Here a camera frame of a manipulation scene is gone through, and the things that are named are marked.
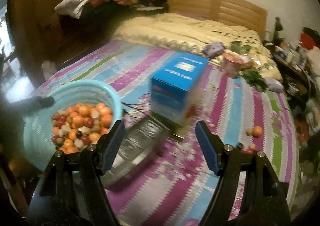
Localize red fruit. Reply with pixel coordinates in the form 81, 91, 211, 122
240, 148, 255, 154

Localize light blue plastic basket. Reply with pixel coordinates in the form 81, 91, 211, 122
23, 80, 122, 171

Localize orange fruit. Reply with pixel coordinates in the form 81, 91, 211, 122
252, 126, 263, 138

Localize dark plastic-wrapped box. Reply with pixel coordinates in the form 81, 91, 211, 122
101, 115, 169, 191

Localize striped floral bed sheet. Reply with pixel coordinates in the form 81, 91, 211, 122
25, 40, 298, 225

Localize green leafy vegetables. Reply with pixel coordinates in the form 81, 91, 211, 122
229, 41, 267, 92

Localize cluttered side table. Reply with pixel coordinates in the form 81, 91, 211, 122
265, 17, 320, 106

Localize pink instant noodle cup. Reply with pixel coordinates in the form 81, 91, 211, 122
220, 52, 253, 78

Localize blue cardboard box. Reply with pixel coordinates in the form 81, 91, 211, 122
151, 53, 208, 126

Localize purple wrapped packet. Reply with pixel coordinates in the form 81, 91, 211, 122
203, 41, 226, 59

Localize cream yellow quilt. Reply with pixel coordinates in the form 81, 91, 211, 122
112, 13, 283, 81

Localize wooden headboard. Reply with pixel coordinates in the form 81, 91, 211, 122
168, 0, 267, 38

